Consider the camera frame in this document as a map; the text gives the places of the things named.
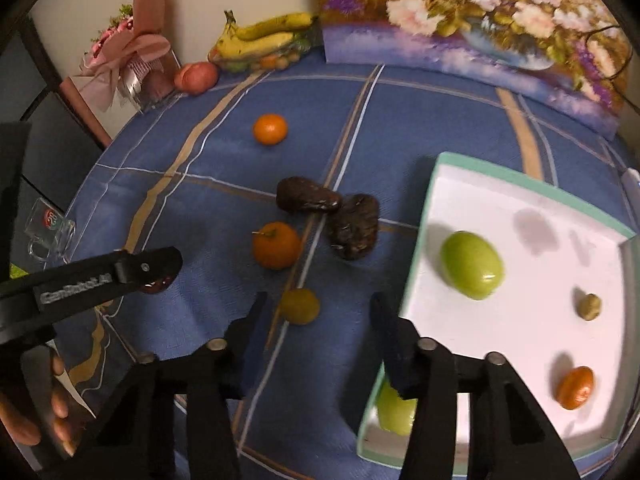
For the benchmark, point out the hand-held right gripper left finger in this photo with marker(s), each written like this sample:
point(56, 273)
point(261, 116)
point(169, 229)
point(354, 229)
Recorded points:
point(248, 350)

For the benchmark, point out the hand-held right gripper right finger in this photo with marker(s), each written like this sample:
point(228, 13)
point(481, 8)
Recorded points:
point(395, 355)

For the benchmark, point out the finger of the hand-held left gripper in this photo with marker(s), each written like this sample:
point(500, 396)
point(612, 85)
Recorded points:
point(145, 265)

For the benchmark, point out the glossy dark brown date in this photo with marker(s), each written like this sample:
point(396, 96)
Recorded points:
point(156, 287)

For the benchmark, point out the small green fruit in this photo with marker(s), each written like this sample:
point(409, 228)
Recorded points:
point(395, 415)

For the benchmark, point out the olive yellow round fruit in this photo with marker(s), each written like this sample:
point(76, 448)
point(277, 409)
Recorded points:
point(587, 306)
point(299, 306)

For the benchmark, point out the large green apple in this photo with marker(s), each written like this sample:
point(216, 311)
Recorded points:
point(472, 265)

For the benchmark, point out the white tray with teal rim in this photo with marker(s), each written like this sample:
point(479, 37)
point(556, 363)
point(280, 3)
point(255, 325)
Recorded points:
point(525, 285)

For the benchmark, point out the person's left hand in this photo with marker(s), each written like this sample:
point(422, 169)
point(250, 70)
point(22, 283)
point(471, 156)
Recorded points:
point(60, 385)

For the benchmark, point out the glass mug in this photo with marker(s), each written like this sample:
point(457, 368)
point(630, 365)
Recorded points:
point(47, 230)

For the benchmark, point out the white paper strip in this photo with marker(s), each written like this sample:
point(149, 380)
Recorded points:
point(72, 380)

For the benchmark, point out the small orange with stem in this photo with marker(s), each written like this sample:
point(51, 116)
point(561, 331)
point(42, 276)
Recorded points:
point(276, 246)

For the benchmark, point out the wrinkled dark brown date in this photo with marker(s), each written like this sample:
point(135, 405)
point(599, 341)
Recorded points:
point(352, 227)

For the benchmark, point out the dark cabinet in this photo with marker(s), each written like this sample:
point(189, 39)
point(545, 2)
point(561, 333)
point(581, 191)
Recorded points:
point(55, 135)

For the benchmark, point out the long dark brown date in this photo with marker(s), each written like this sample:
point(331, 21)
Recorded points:
point(307, 195)

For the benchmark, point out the red peach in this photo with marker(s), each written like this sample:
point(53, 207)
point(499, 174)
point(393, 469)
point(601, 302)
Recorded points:
point(196, 78)

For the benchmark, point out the pink flower bouquet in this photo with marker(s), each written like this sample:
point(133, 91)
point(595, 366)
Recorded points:
point(132, 60)

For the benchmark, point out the white power strip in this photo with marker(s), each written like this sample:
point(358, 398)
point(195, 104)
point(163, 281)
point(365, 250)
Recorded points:
point(632, 180)

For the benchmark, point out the flower painting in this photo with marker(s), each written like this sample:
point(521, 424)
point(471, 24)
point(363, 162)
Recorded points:
point(450, 25)

